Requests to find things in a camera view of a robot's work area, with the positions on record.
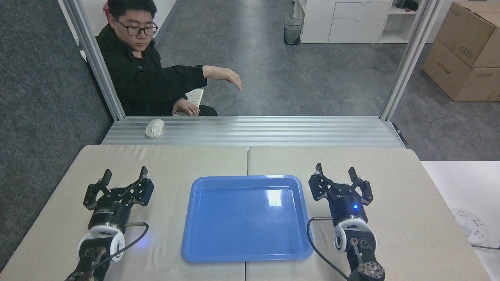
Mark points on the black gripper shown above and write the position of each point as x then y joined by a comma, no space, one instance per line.
347,207
111,212

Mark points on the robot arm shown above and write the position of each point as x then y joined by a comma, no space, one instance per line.
351,234
102,239

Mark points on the blue plastic tray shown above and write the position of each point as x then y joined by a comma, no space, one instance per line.
242,222

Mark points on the person's right hand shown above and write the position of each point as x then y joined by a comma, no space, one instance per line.
185,107

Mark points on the person's left hand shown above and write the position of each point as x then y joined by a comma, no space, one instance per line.
229,76

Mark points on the white computer mouse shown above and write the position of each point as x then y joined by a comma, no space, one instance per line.
154,128

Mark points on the ribbed aluminium platform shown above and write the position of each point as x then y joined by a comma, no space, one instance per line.
254,130

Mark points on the person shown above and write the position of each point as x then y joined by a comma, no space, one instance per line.
133,82

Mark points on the white side table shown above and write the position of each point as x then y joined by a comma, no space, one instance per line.
461,183

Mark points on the white keyboard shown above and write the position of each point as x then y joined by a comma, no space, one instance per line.
195,96

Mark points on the white round power strip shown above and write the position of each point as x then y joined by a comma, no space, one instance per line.
468,226

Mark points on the large brown cardboard box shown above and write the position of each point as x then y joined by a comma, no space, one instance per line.
453,76

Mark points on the grey mesh waste bin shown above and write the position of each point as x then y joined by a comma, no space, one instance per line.
293,31

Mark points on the white drawer cabinet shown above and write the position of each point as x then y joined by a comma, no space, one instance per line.
351,21

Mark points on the red object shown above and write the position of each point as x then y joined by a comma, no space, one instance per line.
105,9

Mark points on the small brown cardboard box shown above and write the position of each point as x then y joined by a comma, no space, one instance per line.
468,33

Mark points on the silver aluminium post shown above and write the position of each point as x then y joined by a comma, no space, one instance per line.
410,58
93,58

